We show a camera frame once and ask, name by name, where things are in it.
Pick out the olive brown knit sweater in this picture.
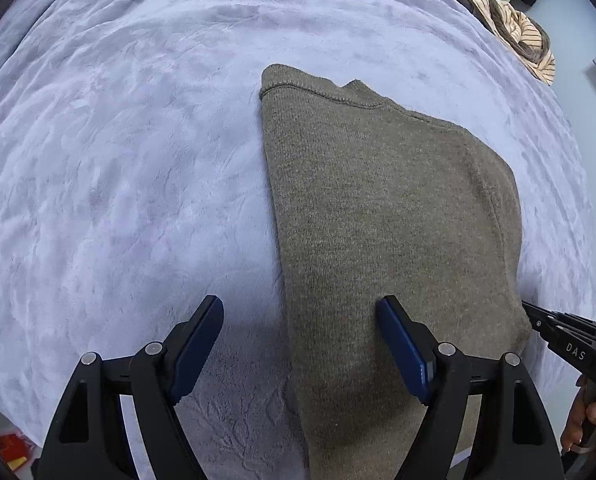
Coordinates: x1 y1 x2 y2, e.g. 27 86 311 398
260 64 530 479

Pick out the person's right hand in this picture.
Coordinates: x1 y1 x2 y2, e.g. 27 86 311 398
560 375 596 452

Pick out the red package on floor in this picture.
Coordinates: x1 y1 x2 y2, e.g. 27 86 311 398
0 432 32 471

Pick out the lavender plush bed blanket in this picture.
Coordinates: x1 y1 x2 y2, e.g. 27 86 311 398
0 0 596 479

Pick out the beige striped garment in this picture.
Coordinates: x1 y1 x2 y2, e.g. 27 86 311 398
456 0 555 86

